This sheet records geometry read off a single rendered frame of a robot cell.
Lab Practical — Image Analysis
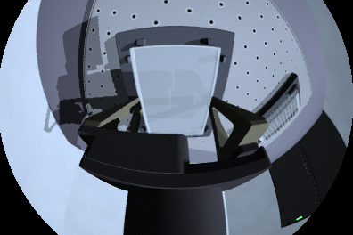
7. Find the black rectangular plate holder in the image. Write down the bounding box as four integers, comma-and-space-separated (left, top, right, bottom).
258, 73, 300, 118

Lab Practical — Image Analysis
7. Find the grey multi-well plate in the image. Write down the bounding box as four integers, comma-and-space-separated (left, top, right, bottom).
260, 89, 300, 142

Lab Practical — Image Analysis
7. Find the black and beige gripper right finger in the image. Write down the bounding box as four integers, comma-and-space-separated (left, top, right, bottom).
209, 96, 269, 161

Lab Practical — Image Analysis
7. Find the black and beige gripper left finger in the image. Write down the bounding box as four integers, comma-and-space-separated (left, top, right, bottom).
82, 96, 142, 133

